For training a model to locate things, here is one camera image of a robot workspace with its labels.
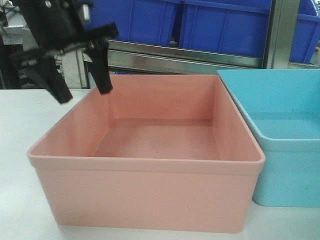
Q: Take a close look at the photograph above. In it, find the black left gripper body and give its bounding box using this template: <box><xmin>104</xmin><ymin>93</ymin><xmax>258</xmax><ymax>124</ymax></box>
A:
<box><xmin>10</xmin><ymin>0</ymin><xmax>119</xmax><ymax>67</ymax></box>

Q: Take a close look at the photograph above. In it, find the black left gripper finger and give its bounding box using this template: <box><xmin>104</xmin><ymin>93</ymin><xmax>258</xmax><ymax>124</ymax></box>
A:
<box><xmin>86</xmin><ymin>40</ymin><xmax>113</xmax><ymax>95</ymax></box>
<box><xmin>25</xmin><ymin>56</ymin><xmax>73</xmax><ymax>104</ymax></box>

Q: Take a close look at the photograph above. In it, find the pink plastic box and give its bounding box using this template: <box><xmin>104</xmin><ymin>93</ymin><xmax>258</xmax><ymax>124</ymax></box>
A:
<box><xmin>27</xmin><ymin>74</ymin><xmax>265</xmax><ymax>233</ymax></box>

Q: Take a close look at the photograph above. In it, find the light blue plastic box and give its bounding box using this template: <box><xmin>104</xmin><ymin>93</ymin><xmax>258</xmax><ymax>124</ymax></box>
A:
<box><xmin>218</xmin><ymin>69</ymin><xmax>320</xmax><ymax>208</ymax></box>

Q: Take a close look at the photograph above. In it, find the stainless steel shelf rack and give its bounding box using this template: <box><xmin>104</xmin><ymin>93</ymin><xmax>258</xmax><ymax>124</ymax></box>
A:
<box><xmin>57</xmin><ymin>0</ymin><xmax>320</xmax><ymax>90</ymax></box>

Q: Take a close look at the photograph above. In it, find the blue crate centre left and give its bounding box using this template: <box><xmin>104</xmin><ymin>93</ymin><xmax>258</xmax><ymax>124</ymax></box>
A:
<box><xmin>84</xmin><ymin>0</ymin><xmax>182</xmax><ymax>46</ymax></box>

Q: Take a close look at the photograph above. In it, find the blue crate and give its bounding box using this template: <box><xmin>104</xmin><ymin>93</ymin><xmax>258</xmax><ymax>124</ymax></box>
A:
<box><xmin>84</xmin><ymin>0</ymin><xmax>182</xmax><ymax>46</ymax></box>
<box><xmin>178</xmin><ymin>0</ymin><xmax>271</xmax><ymax>58</ymax></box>
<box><xmin>289</xmin><ymin>0</ymin><xmax>320</xmax><ymax>64</ymax></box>

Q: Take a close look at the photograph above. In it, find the blue crate centre right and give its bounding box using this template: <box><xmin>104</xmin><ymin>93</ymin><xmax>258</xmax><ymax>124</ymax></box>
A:
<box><xmin>178</xmin><ymin>0</ymin><xmax>271</xmax><ymax>58</ymax></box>

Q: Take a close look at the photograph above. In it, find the blue crate far right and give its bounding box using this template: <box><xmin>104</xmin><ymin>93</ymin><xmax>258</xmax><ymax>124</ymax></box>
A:
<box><xmin>289</xmin><ymin>0</ymin><xmax>320</xmax><ymax>64</ymax></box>

